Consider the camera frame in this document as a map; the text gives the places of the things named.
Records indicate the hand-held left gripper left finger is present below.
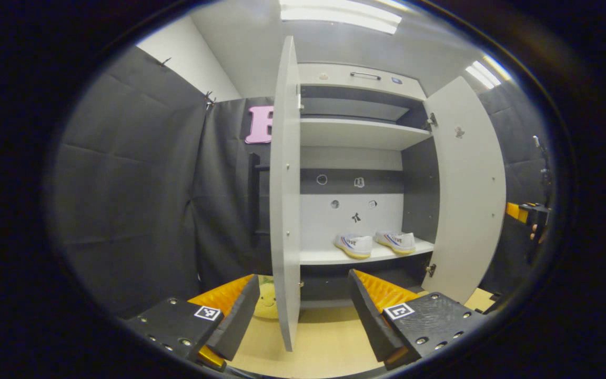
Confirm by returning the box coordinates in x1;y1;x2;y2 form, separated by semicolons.
124;274;261;372

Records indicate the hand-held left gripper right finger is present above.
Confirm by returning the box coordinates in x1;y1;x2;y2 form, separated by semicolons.
348;268;485;369

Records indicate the grey cabinet door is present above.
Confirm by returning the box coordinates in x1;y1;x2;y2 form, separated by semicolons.
423;76;508;304
270;36;302;352

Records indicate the white striped canvas shoe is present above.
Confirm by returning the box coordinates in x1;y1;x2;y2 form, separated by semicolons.
334;233;373;260
375;230;417;255

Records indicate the grey shoe cabinet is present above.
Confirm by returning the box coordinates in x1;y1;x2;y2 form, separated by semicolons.
298;63;440;311

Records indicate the yellow plush toy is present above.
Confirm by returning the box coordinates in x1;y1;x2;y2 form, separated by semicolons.
253;275;280;320

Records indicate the small ceiling light panel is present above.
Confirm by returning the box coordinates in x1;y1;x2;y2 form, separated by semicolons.
465;57;511;90

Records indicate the black backdrop cloth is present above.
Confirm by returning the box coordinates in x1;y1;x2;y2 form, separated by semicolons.
53;46;553;316

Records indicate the large ceiling light panel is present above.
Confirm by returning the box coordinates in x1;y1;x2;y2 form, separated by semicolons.
280;0;402;35

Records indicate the black left door handle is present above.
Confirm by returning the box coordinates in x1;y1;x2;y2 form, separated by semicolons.
248;153;271;235

